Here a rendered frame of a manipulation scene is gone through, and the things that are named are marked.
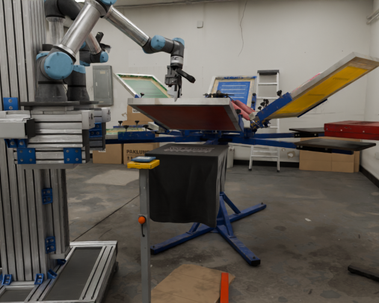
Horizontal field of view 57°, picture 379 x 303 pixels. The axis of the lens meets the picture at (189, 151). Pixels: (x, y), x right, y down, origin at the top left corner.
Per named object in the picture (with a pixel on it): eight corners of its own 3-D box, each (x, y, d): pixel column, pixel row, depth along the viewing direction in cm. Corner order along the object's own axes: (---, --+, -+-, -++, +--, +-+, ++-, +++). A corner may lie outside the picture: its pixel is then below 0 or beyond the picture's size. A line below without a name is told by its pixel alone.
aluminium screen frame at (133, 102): (229, 104, 184) (229, 97, 184) (127, 104, 198) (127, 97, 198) (242, 131, 259) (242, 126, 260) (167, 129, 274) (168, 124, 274)
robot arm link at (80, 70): (78, 84, 214) (77, 62, 212) (61, 85, 219) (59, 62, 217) (90, 85, 225) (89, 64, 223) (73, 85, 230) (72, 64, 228)
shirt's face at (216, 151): (216, 157, 197) (216, 156, 196) (144, 154, 207) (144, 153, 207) (228, 145, 242) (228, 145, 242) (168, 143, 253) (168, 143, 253)
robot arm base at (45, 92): (30, 101, 166) (28, 80, 165) (41, 101, 181) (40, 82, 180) (62, 101, 167) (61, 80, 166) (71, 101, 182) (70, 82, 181)
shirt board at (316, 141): (376, 154, 255) (377, 142, 254) (357, 160, 226) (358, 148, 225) (231, 139, 347) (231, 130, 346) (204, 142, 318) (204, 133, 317)
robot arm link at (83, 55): (89, 65, 242) (89, 48, 241) (76, 65, 246) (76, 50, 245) (97, 66, 249) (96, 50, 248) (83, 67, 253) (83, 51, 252)
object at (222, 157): (217, 226, 204) (218, 156, 198) (211, 226, 205) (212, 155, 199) (228, 203, 248) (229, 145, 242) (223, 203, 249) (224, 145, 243)
